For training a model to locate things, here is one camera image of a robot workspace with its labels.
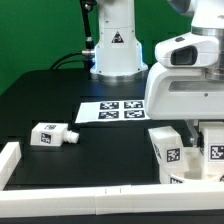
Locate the white marker paper sheet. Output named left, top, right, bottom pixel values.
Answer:
left=75, top=100, right=149, bottom=123

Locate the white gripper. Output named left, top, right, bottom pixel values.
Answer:
left=144, top=33, right=224, bottom=147

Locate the white front barrier wall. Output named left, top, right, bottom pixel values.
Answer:
left=0, top=183, right=224, bottom=218

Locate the white barrier wall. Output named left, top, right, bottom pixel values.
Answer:
left=0, top=142, right=21, bottom=191
left=0, top=183, right=224, bottom=218

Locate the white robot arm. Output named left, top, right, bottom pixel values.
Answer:
left=91, top=0, right=224, bottom=121

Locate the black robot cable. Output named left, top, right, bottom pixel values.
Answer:
left=49, top=0, right=98, bottom=70

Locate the white round stool seat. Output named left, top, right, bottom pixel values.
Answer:
left=157, top=147, right=224, bottom=184

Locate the white left barrier wall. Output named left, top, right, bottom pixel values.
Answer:
left=0, top=142, right=21, bottom=191

